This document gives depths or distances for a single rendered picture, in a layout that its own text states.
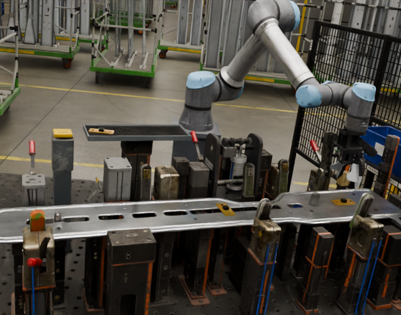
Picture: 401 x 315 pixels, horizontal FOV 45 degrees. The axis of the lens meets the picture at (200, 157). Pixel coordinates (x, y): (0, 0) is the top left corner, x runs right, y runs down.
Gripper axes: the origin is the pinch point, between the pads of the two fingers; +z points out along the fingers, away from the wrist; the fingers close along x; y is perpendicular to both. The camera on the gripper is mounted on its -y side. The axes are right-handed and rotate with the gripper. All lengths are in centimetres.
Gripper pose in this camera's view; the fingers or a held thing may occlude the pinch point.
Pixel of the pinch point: (348, 182)
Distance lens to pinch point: 180.5
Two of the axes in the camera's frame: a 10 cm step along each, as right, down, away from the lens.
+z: -1.0, 9.3, 3.5
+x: 3.3, 3.6, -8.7
